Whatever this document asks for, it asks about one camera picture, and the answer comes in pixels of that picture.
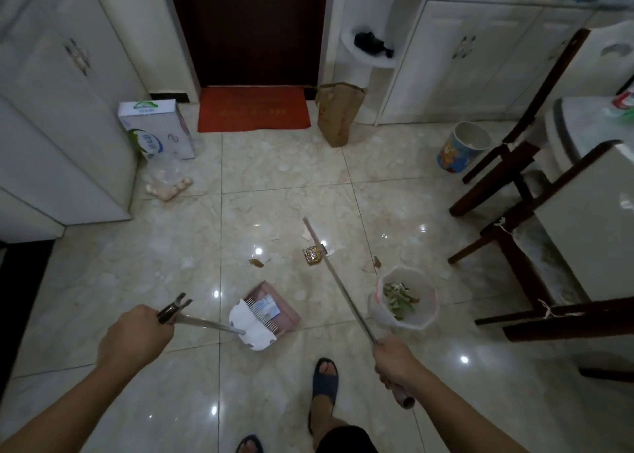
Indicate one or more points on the person's left hand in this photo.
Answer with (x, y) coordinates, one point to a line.
(133, 336)

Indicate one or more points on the person's right hand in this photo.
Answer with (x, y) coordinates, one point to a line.
(403, 366)

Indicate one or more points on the pile of floor litter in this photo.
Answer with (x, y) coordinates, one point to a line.
(401, 299)

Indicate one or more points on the blue white small packet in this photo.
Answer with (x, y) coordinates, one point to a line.
(270, 309)

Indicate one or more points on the person's left forearm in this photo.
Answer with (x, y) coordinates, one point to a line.
(64, 408)

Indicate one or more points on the person's right forearm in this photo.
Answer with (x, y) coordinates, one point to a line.
(470, 418)

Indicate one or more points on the person's right leg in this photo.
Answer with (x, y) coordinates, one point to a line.
(324, 415)

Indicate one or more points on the white plastic bin with liner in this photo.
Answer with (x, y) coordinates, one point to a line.
(428, 294)

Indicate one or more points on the dark blue slipper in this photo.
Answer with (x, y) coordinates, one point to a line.
(250, 443)
(324, 388)

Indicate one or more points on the black shorts with red stripe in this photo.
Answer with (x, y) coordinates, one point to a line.
(346, 440)

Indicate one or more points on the clear plastic bag with eggs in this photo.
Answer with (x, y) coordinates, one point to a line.
(166, 182)

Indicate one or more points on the white green cardboard box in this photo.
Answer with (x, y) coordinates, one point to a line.
(156, 130)

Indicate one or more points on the cartoon print waste bucket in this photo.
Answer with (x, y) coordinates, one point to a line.
(463, 148)

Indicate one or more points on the white shoe cabinet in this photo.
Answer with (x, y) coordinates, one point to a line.
(59, 110)

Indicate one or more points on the red doormat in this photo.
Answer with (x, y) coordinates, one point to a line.
(252, 108)

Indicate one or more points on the brown paper bag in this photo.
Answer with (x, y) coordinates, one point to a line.
(339, 113)

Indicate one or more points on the marble top dining table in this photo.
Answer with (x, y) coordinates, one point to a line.
(584, 125)

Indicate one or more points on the dark brown door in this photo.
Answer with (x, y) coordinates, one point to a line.
(247, 26)

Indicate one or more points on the red cap water bottle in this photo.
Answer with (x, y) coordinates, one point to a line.
(625, 98)

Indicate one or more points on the black sliding door frame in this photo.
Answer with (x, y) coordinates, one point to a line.
(22, 309)

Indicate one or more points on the black camera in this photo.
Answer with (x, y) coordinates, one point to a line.
(372, 44)

